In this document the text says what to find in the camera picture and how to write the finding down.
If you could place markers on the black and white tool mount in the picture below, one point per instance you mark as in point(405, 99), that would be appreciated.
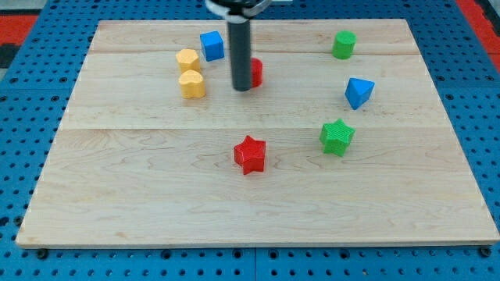
point(237, 10)

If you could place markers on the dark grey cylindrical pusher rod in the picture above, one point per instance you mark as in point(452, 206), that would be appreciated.
point(239, 35)

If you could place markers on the red cylinder block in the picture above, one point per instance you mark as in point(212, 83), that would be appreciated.
point(257, 72)

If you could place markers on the blue cube block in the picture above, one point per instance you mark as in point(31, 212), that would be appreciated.
point(212, 45)

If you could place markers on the yellow hexagon block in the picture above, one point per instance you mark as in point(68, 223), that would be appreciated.
point(188, 59)

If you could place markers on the yellow heart block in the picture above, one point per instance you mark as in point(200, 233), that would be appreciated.
point(192, 84)

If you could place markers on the green cylinder block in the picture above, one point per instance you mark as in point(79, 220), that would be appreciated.
point(344, 43)

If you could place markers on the red star block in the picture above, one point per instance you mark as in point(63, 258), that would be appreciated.
point(250, 155)

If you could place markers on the blue triangle block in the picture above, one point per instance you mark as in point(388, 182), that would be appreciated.
point(358, 91)

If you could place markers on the green star block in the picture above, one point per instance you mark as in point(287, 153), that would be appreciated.
point(336, 137)

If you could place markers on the light wooden board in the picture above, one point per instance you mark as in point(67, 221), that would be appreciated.
point(135, 165)

